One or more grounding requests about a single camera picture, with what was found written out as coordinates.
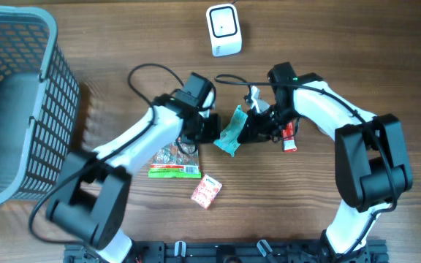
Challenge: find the green gummy candy bag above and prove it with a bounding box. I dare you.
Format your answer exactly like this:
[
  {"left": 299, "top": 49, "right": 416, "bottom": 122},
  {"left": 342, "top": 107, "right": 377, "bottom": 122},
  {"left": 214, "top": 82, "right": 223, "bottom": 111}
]
[{"left": 148, "top": 140, "right": 202, "bottom": 179}]

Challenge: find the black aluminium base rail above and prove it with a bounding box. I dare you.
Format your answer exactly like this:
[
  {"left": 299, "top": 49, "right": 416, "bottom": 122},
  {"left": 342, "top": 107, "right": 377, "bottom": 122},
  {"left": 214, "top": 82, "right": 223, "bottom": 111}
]
[{"left": 63, "top": 240, "right": 390, "bottom": 263}]

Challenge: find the red snack stick packet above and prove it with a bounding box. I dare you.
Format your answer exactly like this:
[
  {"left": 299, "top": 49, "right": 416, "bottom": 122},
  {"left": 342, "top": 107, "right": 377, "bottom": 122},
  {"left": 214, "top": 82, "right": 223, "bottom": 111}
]
[{"left": 282, "top": 122, "right": 297, "bottom": 153}]

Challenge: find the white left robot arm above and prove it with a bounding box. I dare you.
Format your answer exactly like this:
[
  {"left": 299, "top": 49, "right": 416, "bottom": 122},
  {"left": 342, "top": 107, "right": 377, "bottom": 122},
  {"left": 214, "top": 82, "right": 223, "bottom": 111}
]
[{"left": 46, "top": 73, "right": 219, "bottom": 262}]

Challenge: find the white barcode scanner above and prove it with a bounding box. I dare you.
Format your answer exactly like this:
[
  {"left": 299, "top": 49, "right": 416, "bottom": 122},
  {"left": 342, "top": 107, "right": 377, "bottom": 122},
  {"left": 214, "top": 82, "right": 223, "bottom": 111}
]
[{"left": 206, "top": 3, "right": 243, "bottom": 57}]

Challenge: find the grey plastic shopping basket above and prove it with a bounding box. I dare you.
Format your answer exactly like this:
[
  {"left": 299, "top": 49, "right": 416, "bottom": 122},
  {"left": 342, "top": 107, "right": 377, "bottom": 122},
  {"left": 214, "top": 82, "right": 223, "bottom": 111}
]
[{"left": 0, "top": 6, "right": 81, "bottom": 205}]

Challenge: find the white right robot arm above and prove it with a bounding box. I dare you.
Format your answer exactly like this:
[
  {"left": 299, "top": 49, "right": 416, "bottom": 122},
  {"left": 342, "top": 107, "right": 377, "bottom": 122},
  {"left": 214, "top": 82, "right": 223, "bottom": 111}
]
[{"left": 238, "top": 62, "right": 413, "bottom": 262}]

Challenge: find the red tissue pack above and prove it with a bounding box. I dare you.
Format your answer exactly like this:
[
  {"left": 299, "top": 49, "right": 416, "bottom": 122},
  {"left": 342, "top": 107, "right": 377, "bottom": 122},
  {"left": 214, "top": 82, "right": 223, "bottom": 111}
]
[{"left": 191, "top": 175, "right": 222, "bottom": 209}]

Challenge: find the teal snack packet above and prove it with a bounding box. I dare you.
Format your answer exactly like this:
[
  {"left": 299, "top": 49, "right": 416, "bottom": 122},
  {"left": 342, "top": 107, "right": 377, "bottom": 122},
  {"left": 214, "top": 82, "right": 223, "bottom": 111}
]
[{"left": 213, "top": 105, "right": 248, "bottom": 157}]

